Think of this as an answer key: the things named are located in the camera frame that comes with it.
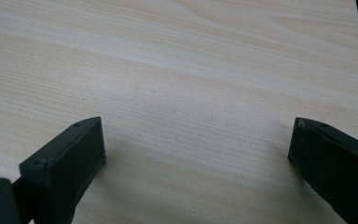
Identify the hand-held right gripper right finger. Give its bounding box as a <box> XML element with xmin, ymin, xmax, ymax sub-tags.
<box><xmin>287</xmin><ymin>117</ymin><xmax>358</xmax><ymax>224</ymax></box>

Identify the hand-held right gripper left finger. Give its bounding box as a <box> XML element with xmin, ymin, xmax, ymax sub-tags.
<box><xmin>12</xmin><ymin>117</ymin><xmax>107</xmax><ymax>224</ymax></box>

